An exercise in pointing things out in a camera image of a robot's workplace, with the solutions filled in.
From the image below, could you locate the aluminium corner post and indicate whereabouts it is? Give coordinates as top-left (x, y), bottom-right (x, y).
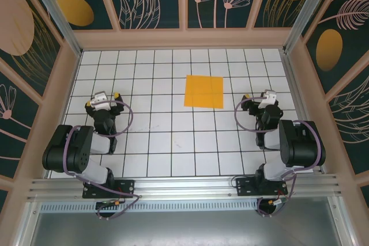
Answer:
top-left (284, 0), bottom-right (338, 54)
top-left (22, 0), bottom-right (83, 57)

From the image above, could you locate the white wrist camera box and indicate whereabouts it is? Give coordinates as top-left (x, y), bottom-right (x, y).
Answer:
top-left (257, 89), bottom-right (278, 111)
top-left (90, 92), bottom-right (112, 112)

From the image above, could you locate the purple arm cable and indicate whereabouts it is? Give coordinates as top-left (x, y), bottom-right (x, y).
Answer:
top-left (235, 96), bottom-right (324, 218)
top-left (62, 100), bottom-right (142, 221)

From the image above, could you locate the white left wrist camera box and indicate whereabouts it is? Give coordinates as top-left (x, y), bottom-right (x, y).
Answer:
top-left (90, 92), bottom-right (112, 112)

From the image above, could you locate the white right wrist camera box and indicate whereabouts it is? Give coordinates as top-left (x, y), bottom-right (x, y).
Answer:
top-left (257, 89), bottom-right (278, 111)

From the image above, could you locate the orange square paper sheet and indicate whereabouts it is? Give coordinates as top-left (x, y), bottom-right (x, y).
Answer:
top-left (183, 74), bottom-right (225, 109)

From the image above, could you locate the grey metal sheet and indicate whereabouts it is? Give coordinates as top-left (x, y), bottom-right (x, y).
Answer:
top-left (25, 211), bottom-right (347, 246)

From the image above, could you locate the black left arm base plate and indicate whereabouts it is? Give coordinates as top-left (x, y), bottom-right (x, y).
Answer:
top-left (82, 179), bottom-right (136, 199)

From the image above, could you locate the aluminium side rail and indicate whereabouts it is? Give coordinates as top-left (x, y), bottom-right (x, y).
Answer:
top-left (281, 50), bottom-right (328, 175)

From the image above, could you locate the long aluminium mounting rail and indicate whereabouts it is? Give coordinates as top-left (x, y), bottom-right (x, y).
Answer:
top-left (27, 173), bottom-right (344, 201)

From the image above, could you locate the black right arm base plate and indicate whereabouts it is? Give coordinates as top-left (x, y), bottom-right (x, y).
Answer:
top-left (235, 176), bottom-right (289, 198)

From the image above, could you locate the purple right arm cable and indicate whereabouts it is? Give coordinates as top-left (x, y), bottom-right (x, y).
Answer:
top-left (235, 96), bottom-right (324, 218)

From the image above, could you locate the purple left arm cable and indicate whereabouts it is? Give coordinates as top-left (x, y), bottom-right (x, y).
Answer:
top-left (62, 100), bottom-right (142, 221)

